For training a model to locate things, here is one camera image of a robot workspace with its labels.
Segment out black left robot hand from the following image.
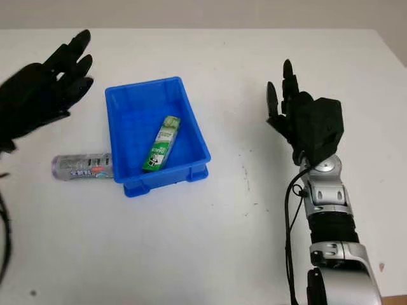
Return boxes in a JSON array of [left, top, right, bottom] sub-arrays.
[[0, 29, 95, 153]]

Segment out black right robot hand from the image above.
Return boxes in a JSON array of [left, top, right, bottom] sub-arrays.
[[265, 58, 317, 166]]

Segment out green rectangular carton box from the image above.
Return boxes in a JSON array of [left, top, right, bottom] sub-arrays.
[[141, 116, 181, 174]]

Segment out blue plastic tray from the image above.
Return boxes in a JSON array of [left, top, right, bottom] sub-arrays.
[[104, 76, 212, 198]]

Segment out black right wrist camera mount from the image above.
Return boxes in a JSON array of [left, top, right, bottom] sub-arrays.
[[300, 97, 345, 168]]

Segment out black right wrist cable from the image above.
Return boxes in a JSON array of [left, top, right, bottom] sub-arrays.
[[284, 158, 319, 305]]

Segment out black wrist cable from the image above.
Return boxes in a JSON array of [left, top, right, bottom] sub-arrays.
[[0, 173, 14, 282], [284, 158, 319, 305]]

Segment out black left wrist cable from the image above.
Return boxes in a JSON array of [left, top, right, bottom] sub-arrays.
[[0, 173, 14, 282]]

